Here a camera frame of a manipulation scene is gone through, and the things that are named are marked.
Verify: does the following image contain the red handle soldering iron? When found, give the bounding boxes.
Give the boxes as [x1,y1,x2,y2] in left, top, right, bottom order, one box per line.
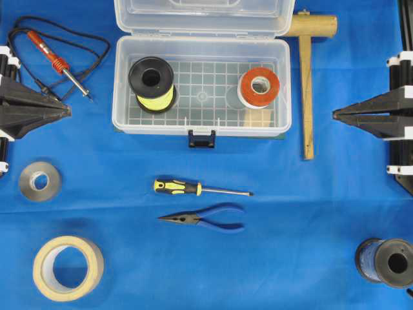
[27,30,92,99]

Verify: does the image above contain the black spool yellow wire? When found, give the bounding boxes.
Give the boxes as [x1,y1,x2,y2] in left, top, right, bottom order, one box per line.
[128,56,177,114]

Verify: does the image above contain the black soldering iron cable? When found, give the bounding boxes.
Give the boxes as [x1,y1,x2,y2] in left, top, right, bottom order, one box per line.
[6,15,111,101]

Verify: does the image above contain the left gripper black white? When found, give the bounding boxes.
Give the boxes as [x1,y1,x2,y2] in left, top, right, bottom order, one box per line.
[0,45,72,177]

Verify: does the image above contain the blue handle needle-nose pliers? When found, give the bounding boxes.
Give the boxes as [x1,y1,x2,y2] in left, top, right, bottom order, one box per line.
[158,203,245,234]

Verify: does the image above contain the yellow black screwdriver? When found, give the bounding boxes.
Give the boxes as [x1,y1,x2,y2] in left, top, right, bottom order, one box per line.
[153,179,254,196]

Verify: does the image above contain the black spool blue wire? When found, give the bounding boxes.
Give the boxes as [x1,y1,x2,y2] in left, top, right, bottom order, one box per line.
[355,238,413,289]

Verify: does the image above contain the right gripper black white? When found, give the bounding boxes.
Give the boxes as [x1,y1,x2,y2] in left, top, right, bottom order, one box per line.
[332,52,412,176]

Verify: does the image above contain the red tape roll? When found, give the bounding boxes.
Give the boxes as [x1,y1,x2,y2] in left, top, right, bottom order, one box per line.
[237,67,280,109]

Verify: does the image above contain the clear plastic tool box base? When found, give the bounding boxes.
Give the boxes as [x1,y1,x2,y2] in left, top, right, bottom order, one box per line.
[112,36,292,138]

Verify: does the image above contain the blue table cloth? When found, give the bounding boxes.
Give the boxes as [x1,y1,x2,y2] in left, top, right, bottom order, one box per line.
[1,1,412,309]

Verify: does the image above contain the clear tool box lid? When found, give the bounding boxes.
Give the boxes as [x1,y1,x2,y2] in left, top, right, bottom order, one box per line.
[114,0,295,38]

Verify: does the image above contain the beige masking tape roll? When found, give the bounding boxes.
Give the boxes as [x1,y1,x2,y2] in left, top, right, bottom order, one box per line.
[32,235,105,302]

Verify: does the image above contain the grey tape roll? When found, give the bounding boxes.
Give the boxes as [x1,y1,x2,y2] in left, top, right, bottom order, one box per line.
[19,161,62,202]

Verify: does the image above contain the wooden mallet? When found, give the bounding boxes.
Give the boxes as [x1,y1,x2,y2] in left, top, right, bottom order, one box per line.
[286,10,338,160]

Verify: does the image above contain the dark blue box latch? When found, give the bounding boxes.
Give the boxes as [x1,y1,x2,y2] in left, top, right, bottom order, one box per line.
[188,130,216,149]

